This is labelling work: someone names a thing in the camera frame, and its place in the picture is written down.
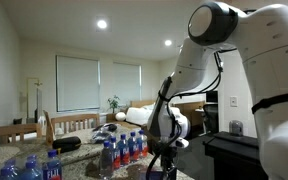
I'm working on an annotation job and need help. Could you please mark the black strap on arm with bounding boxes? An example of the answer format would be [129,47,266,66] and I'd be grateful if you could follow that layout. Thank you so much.
[251,92,288,115]

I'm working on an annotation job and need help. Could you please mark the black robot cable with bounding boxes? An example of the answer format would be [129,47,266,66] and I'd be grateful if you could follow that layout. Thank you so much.
[145,49,225,180]

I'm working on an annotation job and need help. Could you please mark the white round ball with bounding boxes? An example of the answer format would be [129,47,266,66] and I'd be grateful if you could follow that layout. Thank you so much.
[114,111,127,122]

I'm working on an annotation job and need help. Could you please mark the black headphones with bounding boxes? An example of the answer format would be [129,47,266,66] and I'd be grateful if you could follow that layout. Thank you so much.
[94,122,119,134]

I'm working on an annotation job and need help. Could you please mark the narrow white window blind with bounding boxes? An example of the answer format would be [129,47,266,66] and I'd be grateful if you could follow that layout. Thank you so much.
[112,61,142,105]

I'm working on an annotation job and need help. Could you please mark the wooden dining chair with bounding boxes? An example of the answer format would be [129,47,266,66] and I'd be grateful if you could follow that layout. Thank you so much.
[50,113,101,136]
[0,123,44,145]

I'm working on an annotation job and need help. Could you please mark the wide white window blind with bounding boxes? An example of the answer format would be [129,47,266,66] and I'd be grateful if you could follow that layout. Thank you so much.
[56,54,101,113]

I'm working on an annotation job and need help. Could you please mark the Fiji water bottle blue cap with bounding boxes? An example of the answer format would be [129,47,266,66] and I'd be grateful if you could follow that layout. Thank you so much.
[43,149,63,180]
[99,140,114,179]
[137,129,149,158]
[20,161,42,180]
[109,136,122,169]
[26,153,40,166]
[118,133,131,167]
[3,159,20,180]
[0,168,13,180]
[146,170,163,180]
[127,131,140,162]

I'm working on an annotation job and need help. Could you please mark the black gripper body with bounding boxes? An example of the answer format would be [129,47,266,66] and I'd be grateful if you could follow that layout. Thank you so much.
[159,149,179,173]

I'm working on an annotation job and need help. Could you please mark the white door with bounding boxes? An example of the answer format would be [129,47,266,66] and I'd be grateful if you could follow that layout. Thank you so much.
[26,77,40,121]

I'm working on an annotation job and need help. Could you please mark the green potted plant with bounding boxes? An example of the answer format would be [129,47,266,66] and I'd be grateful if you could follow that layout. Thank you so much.
[107,94,121,114]

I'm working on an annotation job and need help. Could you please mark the grey smart speaker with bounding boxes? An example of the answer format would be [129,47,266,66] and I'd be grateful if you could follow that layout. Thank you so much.
[229,120,245,137]

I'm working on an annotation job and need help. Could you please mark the black oval case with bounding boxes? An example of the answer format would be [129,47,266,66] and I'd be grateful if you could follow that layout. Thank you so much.
[52,135,83,154]

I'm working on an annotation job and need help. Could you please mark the black office chair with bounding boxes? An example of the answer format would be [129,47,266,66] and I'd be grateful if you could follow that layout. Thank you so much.
[202,103,220,135]

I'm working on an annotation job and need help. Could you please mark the white light switch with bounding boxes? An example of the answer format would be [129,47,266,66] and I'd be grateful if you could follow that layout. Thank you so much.
[229,96,239,108]

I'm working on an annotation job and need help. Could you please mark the white bedding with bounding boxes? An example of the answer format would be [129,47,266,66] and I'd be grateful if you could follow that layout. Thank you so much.
[125,103,155,126]

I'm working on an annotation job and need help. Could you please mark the computer monitor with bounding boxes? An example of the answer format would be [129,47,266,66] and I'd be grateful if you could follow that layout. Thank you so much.
[205,90,219,104]

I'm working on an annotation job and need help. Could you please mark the clear plastic bag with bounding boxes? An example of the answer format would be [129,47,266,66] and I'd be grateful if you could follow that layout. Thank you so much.
[91,130,113,145]

